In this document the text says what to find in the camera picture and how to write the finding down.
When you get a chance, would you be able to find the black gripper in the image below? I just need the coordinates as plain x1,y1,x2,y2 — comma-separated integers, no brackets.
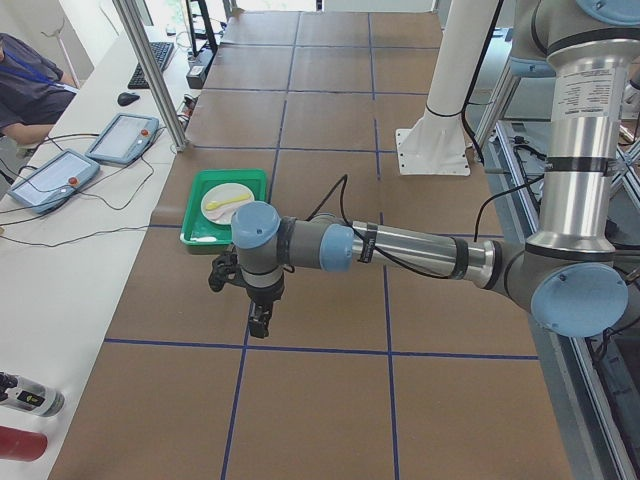
208,252,285,339

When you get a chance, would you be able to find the pink plastic spoon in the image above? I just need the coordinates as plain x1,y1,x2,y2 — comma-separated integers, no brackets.
204,206,238,224

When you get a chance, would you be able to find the yellow plastic spoon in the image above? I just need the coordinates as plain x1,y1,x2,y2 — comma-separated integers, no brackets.
205,194,252,211

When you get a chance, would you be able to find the white round plate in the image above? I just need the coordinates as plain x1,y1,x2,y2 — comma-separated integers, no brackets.
201,183,255,225

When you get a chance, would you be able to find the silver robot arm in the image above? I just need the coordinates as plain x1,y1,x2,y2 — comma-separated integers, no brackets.
209,1,639,338

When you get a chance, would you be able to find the green plastic tray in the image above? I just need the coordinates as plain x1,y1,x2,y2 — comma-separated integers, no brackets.
180,169,267,254

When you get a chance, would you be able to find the far teach pendant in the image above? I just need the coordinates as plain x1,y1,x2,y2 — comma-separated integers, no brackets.
86,113,159,165

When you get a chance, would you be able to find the teach pendant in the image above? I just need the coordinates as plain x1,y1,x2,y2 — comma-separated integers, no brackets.
86,113,159,165
8,149,100,213

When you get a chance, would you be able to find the clear water bottle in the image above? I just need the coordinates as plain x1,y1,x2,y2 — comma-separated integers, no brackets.
1,372,65,417

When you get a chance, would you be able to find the near teach pendant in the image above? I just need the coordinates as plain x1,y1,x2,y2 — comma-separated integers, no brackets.
8,149,100,213

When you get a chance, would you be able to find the black computer mouse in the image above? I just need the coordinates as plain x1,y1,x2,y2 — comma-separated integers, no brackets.
117,92,140,107

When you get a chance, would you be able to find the red bottle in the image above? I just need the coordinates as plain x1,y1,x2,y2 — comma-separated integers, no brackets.
0,426,48,462

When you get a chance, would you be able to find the black keyboard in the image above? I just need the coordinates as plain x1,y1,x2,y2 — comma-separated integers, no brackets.
127,41,176,90

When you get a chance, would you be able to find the seated person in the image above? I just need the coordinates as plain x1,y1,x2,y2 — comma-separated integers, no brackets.
1,33,78,145

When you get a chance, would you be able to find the aluminium frame post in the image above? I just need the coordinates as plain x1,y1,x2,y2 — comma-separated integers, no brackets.
113,0,188,152

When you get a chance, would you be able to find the white pedestal column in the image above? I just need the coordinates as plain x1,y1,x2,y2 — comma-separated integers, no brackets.
396,0,502,176

